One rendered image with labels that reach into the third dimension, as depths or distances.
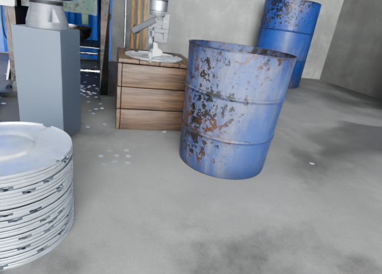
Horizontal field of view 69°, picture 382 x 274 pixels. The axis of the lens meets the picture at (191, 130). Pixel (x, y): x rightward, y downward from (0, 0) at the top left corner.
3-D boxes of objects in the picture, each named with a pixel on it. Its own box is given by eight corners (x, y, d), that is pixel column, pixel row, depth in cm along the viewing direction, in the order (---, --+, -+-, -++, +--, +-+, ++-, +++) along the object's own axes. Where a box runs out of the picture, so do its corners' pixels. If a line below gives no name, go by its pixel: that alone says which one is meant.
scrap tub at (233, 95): (287, 179, 115) (323, 62, 97) (191, 186, 101) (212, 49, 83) (240, 137, 152) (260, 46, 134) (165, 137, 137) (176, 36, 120)
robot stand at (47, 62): (63, 143, 118) (59, 31, 101) (21, 137, 118) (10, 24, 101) (81, 128, 135) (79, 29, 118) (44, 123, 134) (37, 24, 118)
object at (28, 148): (94, 138, 75) (94, 135, 75) (4, 198, 49) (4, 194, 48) (3, 117, 80) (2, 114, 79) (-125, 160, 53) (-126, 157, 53)
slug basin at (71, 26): (92, 46, 177) (92, 30, 173) (31, 40, 166) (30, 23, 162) (92, 40, 207) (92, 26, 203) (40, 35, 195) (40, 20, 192)
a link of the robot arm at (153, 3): (149, -1, 112) (150, 0, 120) (148, 11, 114) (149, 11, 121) (167, 1, 113) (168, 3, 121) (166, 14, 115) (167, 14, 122)
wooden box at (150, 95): (189, 131, 149) (198, 66, 137) (115, 129, 139) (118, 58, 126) (174, 107, 185) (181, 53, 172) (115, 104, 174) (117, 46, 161)
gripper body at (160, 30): (166, 44, 119) (170, 13, 115) (146, 41, 118) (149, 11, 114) (167, 42, 126) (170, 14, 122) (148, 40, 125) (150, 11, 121)
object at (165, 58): (192, 62, 146) (193, 60, 146) (150, 63, 125) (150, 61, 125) (156, 52, 163) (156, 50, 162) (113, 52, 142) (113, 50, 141)
